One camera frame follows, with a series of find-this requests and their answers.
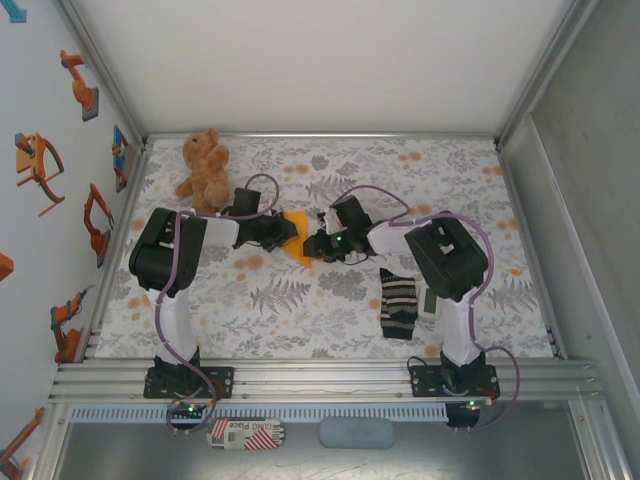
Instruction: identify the orange paper sheet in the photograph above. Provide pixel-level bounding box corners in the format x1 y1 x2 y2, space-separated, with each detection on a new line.
279 209 317 271

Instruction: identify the brown teddy bear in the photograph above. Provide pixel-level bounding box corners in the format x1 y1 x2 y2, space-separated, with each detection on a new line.
174 127 232 212

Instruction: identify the floral patterned table mat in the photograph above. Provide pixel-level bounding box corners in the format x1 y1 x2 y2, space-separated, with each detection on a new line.
94 137 557 360

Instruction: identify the aluminium crossbar behind mat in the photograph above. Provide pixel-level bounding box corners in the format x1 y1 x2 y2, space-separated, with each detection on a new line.
144 130 501 142

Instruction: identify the black beige striped sock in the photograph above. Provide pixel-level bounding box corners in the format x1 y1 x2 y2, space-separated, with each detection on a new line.
378 267 419 342

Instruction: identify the white digital timer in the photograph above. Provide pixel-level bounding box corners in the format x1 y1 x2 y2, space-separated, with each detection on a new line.
415 285 443 322

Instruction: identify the blue grey oval sponge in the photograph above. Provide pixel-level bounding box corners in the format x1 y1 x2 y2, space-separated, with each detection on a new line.
318 417 396 450

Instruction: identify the red white striped pouch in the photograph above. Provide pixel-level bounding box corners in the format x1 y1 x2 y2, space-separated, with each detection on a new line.
206 418 287 451

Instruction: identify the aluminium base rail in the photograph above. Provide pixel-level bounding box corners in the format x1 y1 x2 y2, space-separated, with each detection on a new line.
47 357 606 404

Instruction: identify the blue orange machine wall sticker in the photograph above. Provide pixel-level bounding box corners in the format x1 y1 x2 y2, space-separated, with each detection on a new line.
110 124 144 194

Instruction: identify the thin black cable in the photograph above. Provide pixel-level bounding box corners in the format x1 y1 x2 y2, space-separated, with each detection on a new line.
406 355 442 374

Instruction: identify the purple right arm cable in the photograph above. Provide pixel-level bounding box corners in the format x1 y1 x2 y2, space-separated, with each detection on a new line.
337 184 522 434

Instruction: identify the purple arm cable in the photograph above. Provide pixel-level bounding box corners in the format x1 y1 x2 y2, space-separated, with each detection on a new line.
155 173 281 436
337 184 522 434

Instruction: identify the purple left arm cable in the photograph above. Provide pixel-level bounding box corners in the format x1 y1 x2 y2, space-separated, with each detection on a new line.
155 173 281 436

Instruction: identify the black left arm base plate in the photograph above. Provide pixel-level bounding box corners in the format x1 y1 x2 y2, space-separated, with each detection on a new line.
143 366 236 400

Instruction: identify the white slotted cable duct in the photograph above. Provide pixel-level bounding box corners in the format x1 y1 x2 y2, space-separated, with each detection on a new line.
69 403 449 424

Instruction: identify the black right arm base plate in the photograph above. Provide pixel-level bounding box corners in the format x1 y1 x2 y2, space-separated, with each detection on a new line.
408 364 500 399

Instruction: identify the aluminium frame post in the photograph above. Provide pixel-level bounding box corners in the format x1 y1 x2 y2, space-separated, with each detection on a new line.
493 0 601 147
57 0 150 147

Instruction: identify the orange claw gripper wall sticker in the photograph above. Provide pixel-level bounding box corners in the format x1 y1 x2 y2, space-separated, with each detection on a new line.
13 132 67 219

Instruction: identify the blue arrow wall sticker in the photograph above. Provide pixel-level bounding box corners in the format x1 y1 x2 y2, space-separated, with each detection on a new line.
0 0 29 24

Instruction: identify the orange tool wall sticker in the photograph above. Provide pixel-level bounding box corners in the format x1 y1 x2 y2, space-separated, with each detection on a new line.
0 407 46 480

